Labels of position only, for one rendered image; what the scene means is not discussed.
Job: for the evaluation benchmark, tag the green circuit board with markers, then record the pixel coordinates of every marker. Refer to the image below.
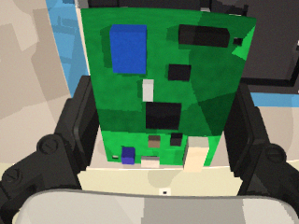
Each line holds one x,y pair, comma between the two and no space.
164,81

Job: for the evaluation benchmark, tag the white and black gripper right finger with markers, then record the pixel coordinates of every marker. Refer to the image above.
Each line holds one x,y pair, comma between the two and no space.
261,165

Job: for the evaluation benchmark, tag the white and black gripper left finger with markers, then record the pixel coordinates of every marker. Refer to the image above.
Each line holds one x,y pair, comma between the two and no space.
59,157

